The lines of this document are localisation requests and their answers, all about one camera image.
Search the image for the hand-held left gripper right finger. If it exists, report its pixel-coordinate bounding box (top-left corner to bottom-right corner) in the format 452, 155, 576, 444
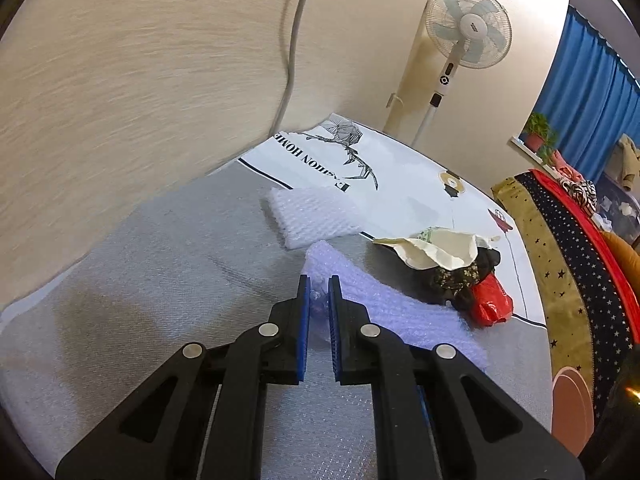
327, 274, 586, 480

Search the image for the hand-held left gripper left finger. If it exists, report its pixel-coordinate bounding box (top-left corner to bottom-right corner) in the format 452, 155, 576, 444
55, 275, 312, 480

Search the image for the pink plastic bin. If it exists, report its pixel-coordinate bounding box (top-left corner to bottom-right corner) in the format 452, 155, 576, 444
552, 367, 596, 458

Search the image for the purple bubble wrap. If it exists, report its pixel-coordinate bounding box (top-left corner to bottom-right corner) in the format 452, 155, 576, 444
304, 240, 488, 368

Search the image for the white foam wrap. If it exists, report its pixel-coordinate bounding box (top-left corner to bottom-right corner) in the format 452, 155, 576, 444
262, 187, 366, 250

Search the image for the cream torn paper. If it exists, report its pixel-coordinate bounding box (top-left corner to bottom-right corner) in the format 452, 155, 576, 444
372, 227, 502, 271

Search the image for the dark patterned bag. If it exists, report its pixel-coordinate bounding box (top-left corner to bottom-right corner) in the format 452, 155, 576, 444
430, 247, 502, 308

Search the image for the red plastic packet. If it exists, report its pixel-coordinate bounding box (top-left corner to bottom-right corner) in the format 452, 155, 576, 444
469, 276, 514, 329

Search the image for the navy yellow star bedsheet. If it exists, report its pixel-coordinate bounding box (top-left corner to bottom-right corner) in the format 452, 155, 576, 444
492, 172, 640, 411

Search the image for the grey white covered table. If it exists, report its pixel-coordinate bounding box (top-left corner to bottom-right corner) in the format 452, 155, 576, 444
0, 112, 556, 480

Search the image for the brown pillow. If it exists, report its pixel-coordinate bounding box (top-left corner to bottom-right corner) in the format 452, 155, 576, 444
600, 230, 640, 266

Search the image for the clear storage box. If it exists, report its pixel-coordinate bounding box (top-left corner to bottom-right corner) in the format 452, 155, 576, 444
595, 170, 640, 246

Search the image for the black white striped cloth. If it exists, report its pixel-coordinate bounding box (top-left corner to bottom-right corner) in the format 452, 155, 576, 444
557, 177, 598, 213

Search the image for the white window sill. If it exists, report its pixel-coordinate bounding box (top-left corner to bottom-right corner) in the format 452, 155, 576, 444
510, 135, 556, 166

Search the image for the pink cloth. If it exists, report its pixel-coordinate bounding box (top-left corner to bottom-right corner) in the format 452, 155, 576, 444
555, 152, 583, 181

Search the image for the beige jacket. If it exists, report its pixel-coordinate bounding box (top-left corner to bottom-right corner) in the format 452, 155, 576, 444
617, 134, 640, 191

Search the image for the potted green plant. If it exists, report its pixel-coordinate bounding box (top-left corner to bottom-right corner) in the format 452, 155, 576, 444
520, 112, 560, 153

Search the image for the white standing fan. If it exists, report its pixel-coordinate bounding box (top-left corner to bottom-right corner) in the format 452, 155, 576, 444
410, 0, 513, 147

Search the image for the blue curtain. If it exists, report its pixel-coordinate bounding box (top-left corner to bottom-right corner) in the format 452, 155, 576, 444
530, 5, 640, 171

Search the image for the grey wall cable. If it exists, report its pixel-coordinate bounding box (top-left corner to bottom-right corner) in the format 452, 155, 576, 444
272, 0, 323, 136

